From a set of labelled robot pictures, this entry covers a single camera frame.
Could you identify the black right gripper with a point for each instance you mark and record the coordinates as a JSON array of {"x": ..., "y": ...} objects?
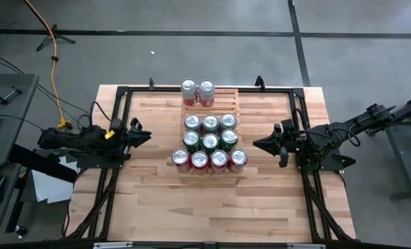
[{"x": 297, "y": 141}]

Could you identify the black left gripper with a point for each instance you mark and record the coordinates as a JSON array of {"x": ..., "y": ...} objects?
[{"x": 120, "y": 138}]

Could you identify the red can white labels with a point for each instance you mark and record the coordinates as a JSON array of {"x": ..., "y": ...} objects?
[{"x": 181, "y": 156}]

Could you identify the green soda can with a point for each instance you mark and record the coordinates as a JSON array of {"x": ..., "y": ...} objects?
[
  {"x": 229, "y": 136},
  {"x": 210, "y": 141},
  {"x": 191, "y": 137}
]

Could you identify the red can barcode label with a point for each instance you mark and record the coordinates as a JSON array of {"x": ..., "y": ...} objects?
[{"x": 219, "y": 157}]

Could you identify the red can small label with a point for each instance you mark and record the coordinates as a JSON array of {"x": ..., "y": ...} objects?
[{"x": 200, "y": 159}]

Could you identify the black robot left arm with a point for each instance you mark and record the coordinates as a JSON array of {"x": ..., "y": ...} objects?
[{"x": 74, "y": 140}]

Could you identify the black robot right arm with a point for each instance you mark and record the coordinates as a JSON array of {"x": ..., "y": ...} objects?
[{"x": 347, "y": 129}]

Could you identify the wooden slatted shelf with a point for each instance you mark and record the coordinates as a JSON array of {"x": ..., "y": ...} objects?
[{"x": 226, "y": 103}]

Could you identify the white paper sheets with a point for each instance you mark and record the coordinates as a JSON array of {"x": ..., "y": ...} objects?
[{"x": 50, "y": 188}]

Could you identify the black desk beam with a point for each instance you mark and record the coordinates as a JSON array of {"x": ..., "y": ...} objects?
[{"x": 36, "y": 164}]

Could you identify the grey desk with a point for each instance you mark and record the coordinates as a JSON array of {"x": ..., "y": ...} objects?
[
  {"x": 5, "y": 214},
  {"x": 18, "y": 100}
]

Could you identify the dark metal stand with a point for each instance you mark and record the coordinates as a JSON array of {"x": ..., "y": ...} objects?
[{"x": 404, "y": 155}]

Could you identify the black tripod stand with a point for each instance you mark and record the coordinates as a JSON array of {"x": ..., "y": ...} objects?
[{"x": 46, "y": 41}]

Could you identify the black caster wheel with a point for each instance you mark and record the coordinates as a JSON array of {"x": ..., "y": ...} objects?
[{"x": 20, "y": 231}]

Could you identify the black clamp bracket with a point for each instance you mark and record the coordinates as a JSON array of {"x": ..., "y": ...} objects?
[
  {"x": 151, "y": 83},
  {"x": 259, "y": 83}
]

